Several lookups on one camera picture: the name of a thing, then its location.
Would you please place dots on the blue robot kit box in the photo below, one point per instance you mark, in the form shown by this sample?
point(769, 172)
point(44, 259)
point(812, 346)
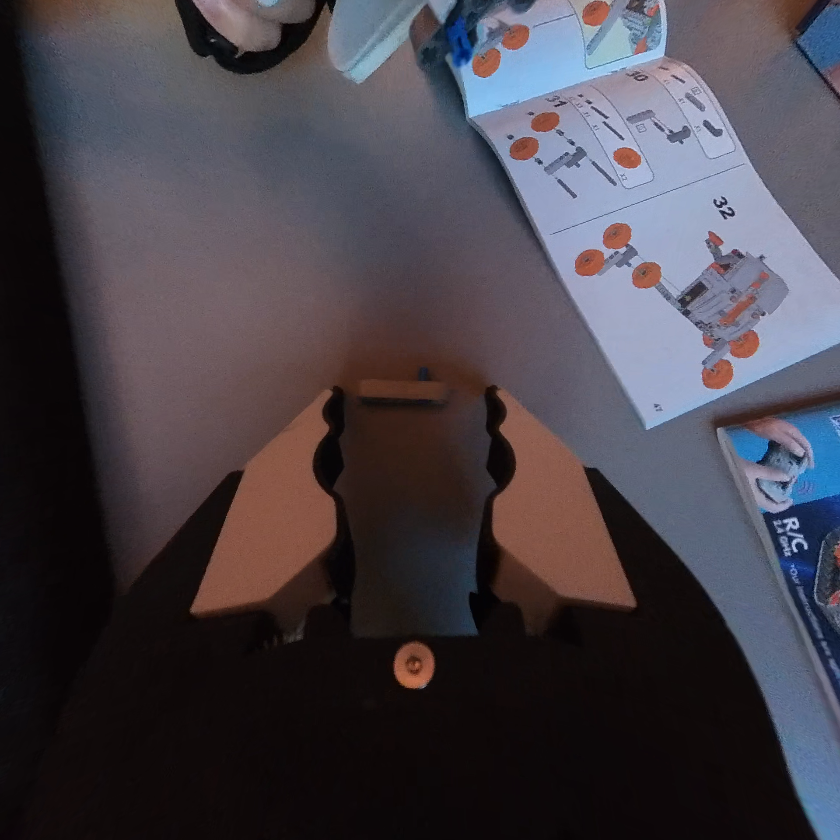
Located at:
point(823, 39)

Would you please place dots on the blue robot kit manual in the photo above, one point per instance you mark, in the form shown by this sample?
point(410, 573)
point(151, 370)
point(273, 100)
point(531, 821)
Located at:
point(787, 525)

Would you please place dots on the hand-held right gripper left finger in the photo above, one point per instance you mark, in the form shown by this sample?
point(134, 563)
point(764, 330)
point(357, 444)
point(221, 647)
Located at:
point(275, 525)

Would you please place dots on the grey desk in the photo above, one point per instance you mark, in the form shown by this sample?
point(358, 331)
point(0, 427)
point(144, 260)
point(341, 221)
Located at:
point(229, 262)

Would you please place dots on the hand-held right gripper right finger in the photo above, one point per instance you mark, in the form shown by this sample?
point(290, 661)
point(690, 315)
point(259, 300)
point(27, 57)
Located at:
point(558, 531)

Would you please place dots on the person's left hand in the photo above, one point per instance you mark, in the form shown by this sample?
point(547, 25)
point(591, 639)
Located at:
point(249, 26)

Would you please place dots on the dark grey technic beam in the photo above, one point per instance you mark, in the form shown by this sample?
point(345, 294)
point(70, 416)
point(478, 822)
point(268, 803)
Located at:
point(436, 46)

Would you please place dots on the light grey technic beam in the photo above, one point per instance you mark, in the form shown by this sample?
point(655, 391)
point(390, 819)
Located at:
point(403, 392)

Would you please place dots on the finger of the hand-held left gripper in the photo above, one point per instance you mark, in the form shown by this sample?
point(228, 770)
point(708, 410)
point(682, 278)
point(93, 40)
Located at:
point(374, 33)

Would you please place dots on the open instruction booklet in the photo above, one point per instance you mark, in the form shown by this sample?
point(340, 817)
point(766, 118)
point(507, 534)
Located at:
point(656, 197)

